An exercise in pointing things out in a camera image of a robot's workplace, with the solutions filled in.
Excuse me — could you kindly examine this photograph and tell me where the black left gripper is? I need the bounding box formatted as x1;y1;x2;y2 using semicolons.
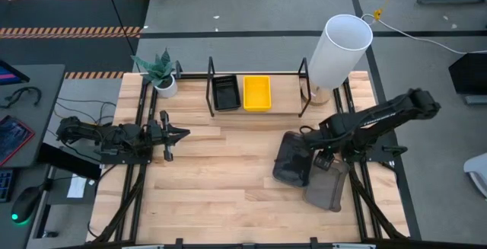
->
146;110;191;162

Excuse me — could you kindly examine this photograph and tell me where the gray fabric bin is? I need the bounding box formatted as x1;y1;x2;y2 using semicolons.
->
272;130;317;188
303;156;350;212

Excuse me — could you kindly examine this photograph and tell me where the black plastic basket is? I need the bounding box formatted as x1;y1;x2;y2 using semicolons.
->
211;74;243;112

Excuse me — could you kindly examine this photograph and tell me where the yellow plastic basket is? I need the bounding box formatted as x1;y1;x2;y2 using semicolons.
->
242;75;273;113

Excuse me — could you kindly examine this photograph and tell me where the round wooden lamp base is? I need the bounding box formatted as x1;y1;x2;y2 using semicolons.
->
300;77;335;107

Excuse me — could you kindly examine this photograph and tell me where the white plant pot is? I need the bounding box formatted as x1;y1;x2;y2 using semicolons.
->
153;74;179;99

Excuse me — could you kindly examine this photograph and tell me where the green snake plant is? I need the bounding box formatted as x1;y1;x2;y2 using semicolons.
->
130;48;177;88

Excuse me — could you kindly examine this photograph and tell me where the white cylindrical lamp shade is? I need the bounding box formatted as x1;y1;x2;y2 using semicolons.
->
307;14;374;90

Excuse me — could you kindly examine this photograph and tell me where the black case under desk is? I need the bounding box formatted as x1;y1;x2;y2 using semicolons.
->
37;142;102;181

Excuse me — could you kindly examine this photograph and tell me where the white paper sheet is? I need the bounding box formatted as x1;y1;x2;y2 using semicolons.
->
66;175;88;199

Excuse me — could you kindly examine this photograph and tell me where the gray operator desk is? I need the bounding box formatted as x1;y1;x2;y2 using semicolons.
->
0;64;66;169

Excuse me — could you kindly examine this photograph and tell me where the black hazard-striped floor mat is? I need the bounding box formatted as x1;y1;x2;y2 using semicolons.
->
0;0;151;80

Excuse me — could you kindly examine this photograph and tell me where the black box on floor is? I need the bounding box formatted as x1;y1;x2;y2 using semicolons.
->
448;53;487;96

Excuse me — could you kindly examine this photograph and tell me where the white chair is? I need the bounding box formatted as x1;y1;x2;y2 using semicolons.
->
463;152;487;199

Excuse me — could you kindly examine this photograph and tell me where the red-edged tablet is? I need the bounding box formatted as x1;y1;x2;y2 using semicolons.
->
0;114;36;168

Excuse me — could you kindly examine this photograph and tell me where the black computer mouse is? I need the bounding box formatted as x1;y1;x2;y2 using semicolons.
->
10;185;43;224

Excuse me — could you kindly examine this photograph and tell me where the black computer monitor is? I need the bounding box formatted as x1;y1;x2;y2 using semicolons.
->
0;60;30;86

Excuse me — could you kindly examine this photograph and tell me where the black keyboard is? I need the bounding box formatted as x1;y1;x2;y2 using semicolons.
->
0;168;16;203

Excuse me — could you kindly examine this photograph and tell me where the black right rig frame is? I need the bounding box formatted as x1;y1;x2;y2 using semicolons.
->
333;77;410;242

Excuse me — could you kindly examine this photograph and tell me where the black rig frame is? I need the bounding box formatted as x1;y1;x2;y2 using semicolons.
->
333;77;410;242
91;72;183;244

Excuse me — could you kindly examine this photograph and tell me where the black left rig frame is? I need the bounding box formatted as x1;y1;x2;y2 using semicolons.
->
91;72;183;244

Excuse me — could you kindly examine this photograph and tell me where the thin black floor cable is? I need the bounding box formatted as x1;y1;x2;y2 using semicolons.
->
101;0;141;72

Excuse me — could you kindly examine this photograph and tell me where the white floor cable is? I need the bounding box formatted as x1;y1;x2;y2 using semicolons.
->
360;12;487;55

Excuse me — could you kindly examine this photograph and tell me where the black cable on desk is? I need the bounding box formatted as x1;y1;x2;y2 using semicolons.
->
0;86;43;109

